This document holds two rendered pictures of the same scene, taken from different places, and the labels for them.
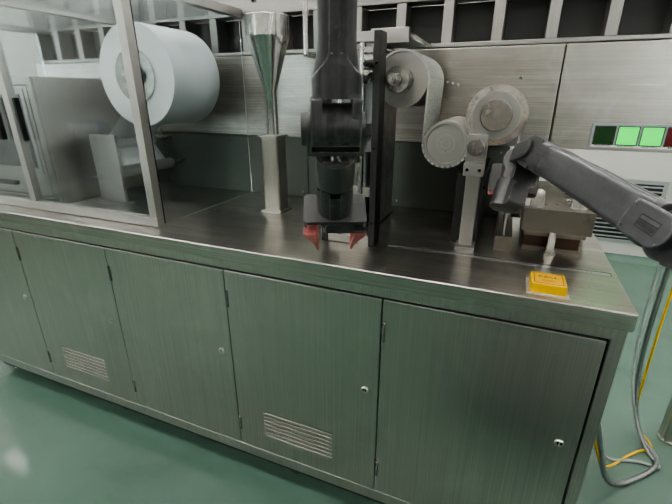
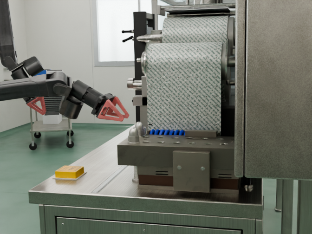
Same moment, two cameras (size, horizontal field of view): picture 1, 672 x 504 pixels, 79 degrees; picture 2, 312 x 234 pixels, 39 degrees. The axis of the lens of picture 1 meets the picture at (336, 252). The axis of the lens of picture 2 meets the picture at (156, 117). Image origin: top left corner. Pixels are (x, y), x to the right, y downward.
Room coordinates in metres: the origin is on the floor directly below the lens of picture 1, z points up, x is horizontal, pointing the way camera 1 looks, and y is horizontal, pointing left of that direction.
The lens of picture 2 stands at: (0.87, -1.86, 1.30)
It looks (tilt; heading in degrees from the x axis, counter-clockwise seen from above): 9 degrees down; 81
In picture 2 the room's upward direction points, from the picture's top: 1 degrees counter-clockwise
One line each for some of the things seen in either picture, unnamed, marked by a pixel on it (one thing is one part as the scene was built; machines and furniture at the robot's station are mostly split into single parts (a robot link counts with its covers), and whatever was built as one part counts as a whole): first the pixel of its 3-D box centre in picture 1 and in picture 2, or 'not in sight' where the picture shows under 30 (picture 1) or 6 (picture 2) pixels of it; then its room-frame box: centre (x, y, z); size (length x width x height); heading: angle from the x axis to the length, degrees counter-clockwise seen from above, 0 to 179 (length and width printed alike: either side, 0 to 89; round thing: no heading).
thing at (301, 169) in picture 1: (233, 162); not in sight; (1.81, 0.45, 1.02); 2.24 x 0.04 x 0.24; 68
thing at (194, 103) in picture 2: not in sight; (183, 107); (1.17, -0.51, 1.11); 0.23 x 0.01 x 0.18; 158
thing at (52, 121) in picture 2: not in sight; (50, 107); (0.39, 4.40, 0.51); 0.91 x 0.58 x 1.02; 92
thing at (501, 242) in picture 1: (503, 228); not in sight; (1.17, -0.51, 0.92); 0.28 x 0.04 x 0.04; 158
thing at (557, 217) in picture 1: (551, 203); (191, 150); (1.16, -0.63, 1.00); 0.40 x 0.16 x 0.06; 158
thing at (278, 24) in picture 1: (267, 26); (208, 3); (1.46, 0.22, 1.50); 0.14 x 0.14 x 0.06
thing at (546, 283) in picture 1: (547, 283); (69, 172); (0.81, -0.46, 0.91); 0.07 x 0.07 x 0.02; 68
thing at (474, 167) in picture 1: (471, 194); (142, 120); (1.06, -0.36, 1.05); 0.06 x 0.05 x 0.31; 158
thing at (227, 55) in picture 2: not in sight; (227, 61); (1.32, -0.50, 1.25); 0.15 x 0.01 x 0.15; 68
